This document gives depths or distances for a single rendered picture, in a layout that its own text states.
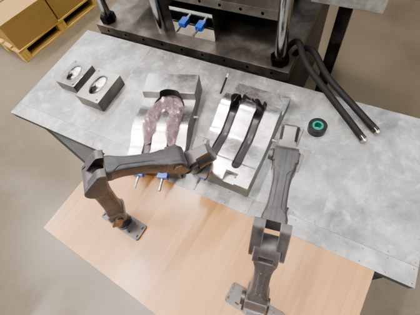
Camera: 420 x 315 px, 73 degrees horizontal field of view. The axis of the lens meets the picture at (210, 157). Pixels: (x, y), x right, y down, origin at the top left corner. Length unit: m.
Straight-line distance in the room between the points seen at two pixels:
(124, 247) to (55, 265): 1.14
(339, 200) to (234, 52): 0.96
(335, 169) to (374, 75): 1.63
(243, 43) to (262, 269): 1.28
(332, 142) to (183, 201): 0.69
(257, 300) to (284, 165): 0.40
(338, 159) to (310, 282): 0.51
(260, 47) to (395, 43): 1.68
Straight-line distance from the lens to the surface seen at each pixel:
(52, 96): 1.83
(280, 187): 0.74
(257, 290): 0.89
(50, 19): 3.71
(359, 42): 3.05
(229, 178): 1.14
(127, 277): 1.20
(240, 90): 1.39
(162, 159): 0.86
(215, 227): 1.15
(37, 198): 2.60
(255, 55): 1.66
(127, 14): 2.16
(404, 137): 1.45
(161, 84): 1.43
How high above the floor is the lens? 1.90
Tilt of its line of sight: 61 degrees down
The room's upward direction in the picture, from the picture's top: 15 degrees counter-clockwise
